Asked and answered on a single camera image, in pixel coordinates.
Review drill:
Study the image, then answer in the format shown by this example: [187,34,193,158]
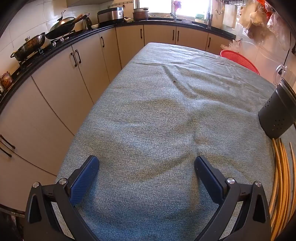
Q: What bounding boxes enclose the blue-grey tablecloth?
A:
[55,42,287,241]

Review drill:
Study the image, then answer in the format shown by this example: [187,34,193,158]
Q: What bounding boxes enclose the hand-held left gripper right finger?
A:
[194,155,271,241]

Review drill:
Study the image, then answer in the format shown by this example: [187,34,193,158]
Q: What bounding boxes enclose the black wok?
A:
[45,14,90,40]

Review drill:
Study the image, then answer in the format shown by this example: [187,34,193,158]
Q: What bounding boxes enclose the glass jar with food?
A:
[1,71,14,90]

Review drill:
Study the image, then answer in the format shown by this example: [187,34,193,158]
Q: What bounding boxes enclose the steel kettle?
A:
[81,17,93,31]

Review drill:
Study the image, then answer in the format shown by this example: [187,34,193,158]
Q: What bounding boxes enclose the steel wok lid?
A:
[49,10,77,33]

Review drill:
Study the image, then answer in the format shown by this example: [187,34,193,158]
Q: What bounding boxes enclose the beige kitchen base cabinets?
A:
[0,24,235,211]

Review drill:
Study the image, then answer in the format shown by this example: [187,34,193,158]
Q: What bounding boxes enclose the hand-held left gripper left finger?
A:
[24,155,100,241]

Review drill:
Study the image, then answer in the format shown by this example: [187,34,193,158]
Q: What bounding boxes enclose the steel pan with food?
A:
[10,32,46,61]

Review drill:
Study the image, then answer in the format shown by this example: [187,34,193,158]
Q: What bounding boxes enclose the black perforated utensil holder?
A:
[258,77,296,138]

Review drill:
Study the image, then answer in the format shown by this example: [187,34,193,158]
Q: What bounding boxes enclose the red plastic basket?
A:
[220,50,260,75]

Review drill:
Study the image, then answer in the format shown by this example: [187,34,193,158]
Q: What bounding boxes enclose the brown clay pot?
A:
[132,11,149,21]

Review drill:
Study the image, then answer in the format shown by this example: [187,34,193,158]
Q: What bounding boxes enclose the hanging plastic bags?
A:
[238,0,292,50]

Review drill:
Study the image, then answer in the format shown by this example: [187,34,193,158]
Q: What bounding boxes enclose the steel rice cooker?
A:
[97,7,125,25]

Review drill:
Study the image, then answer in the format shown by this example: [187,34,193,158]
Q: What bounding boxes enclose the kitchen window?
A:
[134,0,212,20]

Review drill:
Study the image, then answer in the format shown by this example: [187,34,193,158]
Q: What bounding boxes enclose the black kitchen countertop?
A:
[0,20,236,114]

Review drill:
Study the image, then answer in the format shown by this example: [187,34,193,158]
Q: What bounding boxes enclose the crumpled clear plastic bag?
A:
[221,39,241,55]

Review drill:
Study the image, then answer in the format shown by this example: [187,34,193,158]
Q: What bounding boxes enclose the black gas stove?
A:
[14,30,77,67]

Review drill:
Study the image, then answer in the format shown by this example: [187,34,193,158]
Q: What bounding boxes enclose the white cutting board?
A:
[222,5,238,29]

